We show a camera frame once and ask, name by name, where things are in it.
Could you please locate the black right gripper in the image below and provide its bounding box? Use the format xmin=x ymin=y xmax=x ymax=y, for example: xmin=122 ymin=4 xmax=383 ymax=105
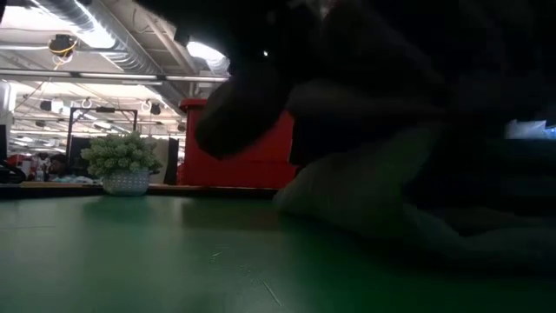
xmin=138 ymin=0 xmax=448 ymax=160

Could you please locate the pale teal white garment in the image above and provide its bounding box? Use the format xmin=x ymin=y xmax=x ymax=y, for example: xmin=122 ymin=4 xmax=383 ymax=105
xmin=272 ymin=123 xmax=556 ymax=266

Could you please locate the dark grey garment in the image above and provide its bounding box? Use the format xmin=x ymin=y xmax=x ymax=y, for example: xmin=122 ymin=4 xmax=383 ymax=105
xmin=406 ymin=130 xmax=556 ymax=218

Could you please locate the red plastic laundry bin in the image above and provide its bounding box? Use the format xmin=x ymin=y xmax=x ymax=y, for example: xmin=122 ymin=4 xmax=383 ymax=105
xmin=177 ymin=97 xmax=301 ymax=190

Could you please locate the black partition panel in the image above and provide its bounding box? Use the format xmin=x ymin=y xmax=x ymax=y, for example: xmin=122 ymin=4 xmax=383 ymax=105
xmin=166 ymin=137 xmax=181 ymax=186

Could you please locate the pale green spiky plant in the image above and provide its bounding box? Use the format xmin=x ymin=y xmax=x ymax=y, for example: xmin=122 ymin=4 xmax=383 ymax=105
xmin=80 ymin=131 xmax=164 ymax=197

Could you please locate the long ceiling light bar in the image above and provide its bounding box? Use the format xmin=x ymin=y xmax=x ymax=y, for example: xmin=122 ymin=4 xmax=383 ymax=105
xmin=0 ymin=68 xmax=230 ymax=86

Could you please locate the green table mat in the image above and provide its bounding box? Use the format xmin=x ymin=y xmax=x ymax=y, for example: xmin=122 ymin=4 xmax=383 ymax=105
xmin=0 ymin=193 xmax=556 ymax=313

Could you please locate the person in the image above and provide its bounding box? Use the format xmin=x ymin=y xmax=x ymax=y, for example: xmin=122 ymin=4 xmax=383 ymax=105
xmin=46 ymin=152 xmax=73 ymax=178

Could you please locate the white tilted panel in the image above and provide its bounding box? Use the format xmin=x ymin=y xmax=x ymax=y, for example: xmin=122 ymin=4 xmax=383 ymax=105
xmin=504 ymin=119 xmax=549 ymax=141

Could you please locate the round silver air duct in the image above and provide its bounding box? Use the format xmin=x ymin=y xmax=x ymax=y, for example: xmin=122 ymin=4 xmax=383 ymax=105
xmin=34 ymin=0 xmax=196 ymax=76

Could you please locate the black metal rack frame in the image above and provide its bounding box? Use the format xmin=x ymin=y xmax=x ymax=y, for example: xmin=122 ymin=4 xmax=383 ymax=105
xmin=63 ymin=106 xmax=140 ymax=167

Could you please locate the black ceiling cable reel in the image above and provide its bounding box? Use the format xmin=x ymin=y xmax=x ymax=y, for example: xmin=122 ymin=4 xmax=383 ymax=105
xmin=46 ymin=33 xmax=80 ymax=58

